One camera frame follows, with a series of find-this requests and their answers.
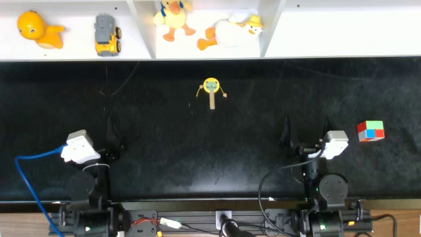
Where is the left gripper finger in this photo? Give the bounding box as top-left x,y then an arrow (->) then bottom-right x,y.
105,113 -> 126,159

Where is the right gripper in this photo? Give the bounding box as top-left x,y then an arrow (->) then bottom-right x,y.
278,116 -> 335,159

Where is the grey and yellow toy truck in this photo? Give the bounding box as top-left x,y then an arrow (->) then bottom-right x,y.
93,13 -> 123,57

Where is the yellow rubber duck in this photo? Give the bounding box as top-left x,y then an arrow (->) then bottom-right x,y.
16,10 -> 66,50

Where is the many-coloured puzzle cube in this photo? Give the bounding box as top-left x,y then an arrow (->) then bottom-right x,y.
357,120 -> 386,143

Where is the white shelf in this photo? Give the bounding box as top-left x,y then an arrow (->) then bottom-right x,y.
0,0 -> 421,63

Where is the yellow wooden rattle drum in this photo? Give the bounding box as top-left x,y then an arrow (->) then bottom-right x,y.
195,77 -> 228,111

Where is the white plush duck yellow hat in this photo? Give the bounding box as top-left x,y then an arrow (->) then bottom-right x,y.
197,13 -> 264,51

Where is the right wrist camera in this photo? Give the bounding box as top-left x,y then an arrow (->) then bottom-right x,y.
320,130 -> 350,161

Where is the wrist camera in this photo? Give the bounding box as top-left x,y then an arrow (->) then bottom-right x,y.
60,129 -> 102,165
320,130 -> 350,161

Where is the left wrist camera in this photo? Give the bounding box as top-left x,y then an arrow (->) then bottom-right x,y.
60,129 -> 102,165

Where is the black cable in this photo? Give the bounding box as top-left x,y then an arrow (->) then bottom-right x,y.
257,148 -> 326,237

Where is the blue cable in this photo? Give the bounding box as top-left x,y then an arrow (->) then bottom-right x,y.
14,144 -> 68,237

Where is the mounting rail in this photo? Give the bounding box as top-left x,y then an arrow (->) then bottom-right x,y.
48,198 -> 399,237

